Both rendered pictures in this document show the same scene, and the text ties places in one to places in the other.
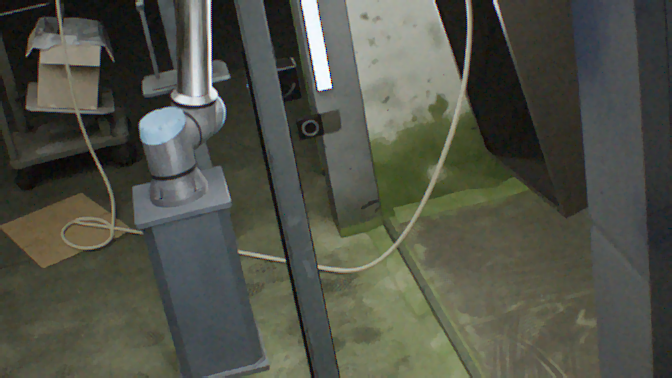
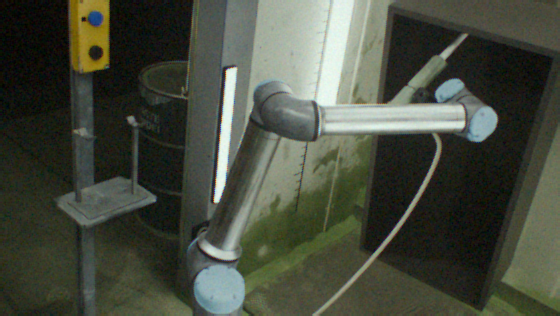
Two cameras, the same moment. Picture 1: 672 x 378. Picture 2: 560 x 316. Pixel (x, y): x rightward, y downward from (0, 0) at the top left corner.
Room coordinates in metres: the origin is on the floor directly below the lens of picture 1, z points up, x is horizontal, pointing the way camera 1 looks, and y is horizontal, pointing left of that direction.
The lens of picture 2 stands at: (2.11, 1.42, 2.07)
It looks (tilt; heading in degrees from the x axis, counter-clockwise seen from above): 27 degrees down; 315
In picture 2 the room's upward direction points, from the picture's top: 8 degrees clockwise
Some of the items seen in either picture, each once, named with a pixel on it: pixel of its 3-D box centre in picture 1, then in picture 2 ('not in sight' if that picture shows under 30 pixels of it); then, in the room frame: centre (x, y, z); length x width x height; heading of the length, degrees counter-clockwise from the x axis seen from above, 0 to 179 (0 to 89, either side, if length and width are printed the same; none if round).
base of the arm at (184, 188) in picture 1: (176, 180); not in sight; (3.21, 0.50, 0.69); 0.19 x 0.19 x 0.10
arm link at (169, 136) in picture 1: (167, 140); (217, 300); (3.22, 0.50, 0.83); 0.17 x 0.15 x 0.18; 151
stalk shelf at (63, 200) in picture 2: (185, 78); (105, 200); (3.96, 0.49, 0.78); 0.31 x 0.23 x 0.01; 97
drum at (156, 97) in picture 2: not in sight; (187, 149); (4.73, -0.42, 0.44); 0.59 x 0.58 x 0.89; 168
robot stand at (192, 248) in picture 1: (201, 278); not in sight; (3.21, 0.50, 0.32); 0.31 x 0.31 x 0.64; 7
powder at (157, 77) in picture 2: not in sight; (191, 81); (4.74, -0.42, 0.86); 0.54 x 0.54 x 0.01
